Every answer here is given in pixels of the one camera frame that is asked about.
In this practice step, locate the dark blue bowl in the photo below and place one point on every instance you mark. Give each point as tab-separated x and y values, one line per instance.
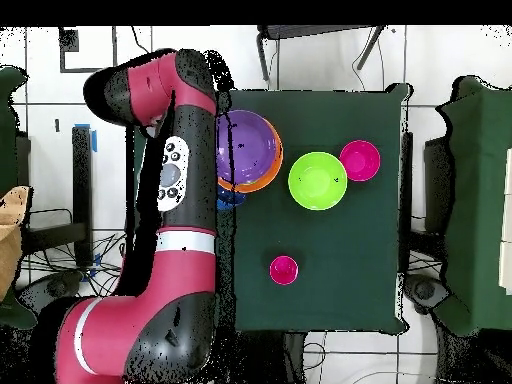
232	199

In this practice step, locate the purple bowl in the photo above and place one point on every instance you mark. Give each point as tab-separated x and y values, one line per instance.
252	148

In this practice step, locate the large orange bowl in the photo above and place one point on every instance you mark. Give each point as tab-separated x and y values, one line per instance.
276	168

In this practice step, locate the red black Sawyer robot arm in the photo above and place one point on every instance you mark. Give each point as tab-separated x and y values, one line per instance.
180	280

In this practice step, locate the black camera tripod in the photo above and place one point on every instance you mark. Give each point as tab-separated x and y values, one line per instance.
304	31

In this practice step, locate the red-pink bowl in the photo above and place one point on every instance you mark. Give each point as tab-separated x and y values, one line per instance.
360	160

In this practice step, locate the black square frame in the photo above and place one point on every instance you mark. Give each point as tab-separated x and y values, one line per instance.
68	40

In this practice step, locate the green cloth side table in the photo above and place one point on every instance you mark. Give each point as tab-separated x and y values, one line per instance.
8	120
480	200

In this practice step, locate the light green bowl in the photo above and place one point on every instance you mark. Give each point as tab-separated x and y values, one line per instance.
316	182

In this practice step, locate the tan box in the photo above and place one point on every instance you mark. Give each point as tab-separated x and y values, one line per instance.
10	240

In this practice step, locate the dark green tablecloth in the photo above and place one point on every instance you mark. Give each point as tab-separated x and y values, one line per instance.
340	260

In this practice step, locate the white boxes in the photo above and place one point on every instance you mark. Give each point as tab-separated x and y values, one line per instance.
507	220

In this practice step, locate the red-pink cup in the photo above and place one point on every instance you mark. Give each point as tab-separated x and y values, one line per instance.
283	270

